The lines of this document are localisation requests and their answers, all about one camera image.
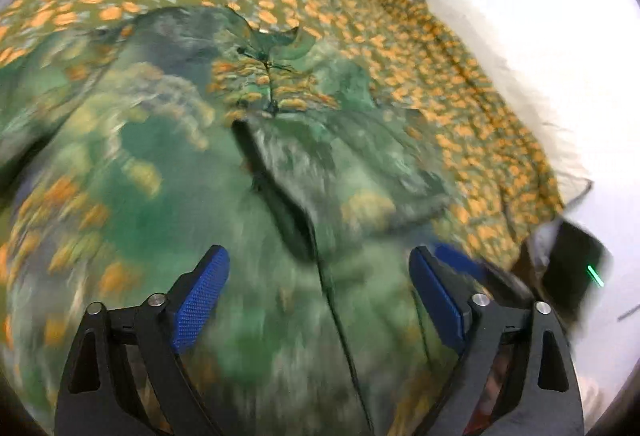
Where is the green printed jacket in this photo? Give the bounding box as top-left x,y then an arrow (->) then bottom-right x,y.
0,5 -> 481,436

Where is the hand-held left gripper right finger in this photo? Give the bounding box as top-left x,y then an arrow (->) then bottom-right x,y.
409,246 -> 586,436

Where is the cream padded headboard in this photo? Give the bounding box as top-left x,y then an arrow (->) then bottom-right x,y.
425,0 -> 594,209

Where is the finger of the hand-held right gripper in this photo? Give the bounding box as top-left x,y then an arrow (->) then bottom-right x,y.
434,243 -> 535,304

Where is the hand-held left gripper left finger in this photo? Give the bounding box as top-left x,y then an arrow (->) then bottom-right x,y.
54,245 -> 231,436

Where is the green orange-flowered bedspread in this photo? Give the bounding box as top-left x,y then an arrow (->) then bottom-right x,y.
0,0 -> 567,277

